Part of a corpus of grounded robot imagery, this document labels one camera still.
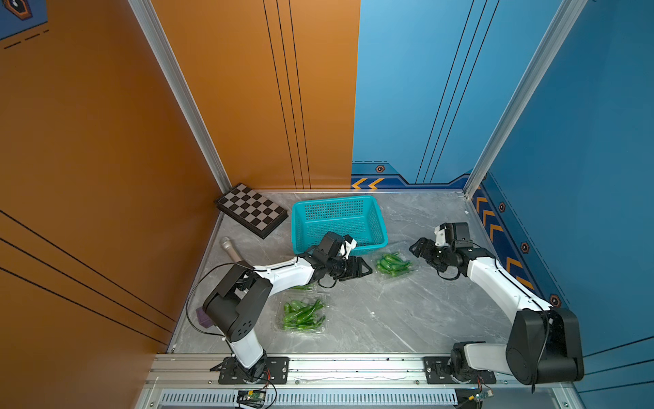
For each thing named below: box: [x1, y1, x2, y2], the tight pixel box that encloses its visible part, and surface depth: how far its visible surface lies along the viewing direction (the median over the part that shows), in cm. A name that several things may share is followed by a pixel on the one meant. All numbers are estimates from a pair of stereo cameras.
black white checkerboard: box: [214, 182, 289, 240], surface depth 111 cm
